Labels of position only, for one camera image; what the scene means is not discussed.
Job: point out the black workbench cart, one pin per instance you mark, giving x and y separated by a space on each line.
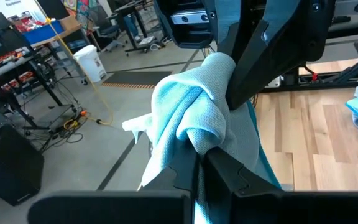
5 70

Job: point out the person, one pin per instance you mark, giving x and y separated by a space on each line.
132 26

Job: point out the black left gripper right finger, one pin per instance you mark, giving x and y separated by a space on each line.
275 208

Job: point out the cardboard box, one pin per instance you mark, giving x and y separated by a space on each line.
70 22

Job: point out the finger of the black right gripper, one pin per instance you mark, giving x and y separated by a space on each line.
228 18
291 53

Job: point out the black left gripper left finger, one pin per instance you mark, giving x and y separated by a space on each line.
120 208

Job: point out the black speaker box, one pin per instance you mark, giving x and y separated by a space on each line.
8 165

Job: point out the black office chair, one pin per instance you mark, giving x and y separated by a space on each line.
109 31

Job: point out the red connector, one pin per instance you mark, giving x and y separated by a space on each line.
314 76

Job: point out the black aluminium table frame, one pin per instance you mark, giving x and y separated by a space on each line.
291 85

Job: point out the white trash bin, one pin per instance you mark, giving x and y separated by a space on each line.
90 63

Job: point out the grey desk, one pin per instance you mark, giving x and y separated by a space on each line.
343 7

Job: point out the colourful patterned cloth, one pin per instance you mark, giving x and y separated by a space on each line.
81 12

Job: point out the white power strip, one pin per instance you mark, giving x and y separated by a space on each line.
146 40

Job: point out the black desk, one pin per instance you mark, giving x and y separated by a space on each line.
126 8

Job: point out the blue storage bin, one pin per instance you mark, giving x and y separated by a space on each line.
43 33

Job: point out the white poster board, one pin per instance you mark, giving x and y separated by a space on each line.
17 7

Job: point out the orange plug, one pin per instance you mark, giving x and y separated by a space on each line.
83 113

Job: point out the black mat orange striped edge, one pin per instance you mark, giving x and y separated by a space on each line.
135 77

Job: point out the light blue towel teal edge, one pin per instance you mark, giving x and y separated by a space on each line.
182 102

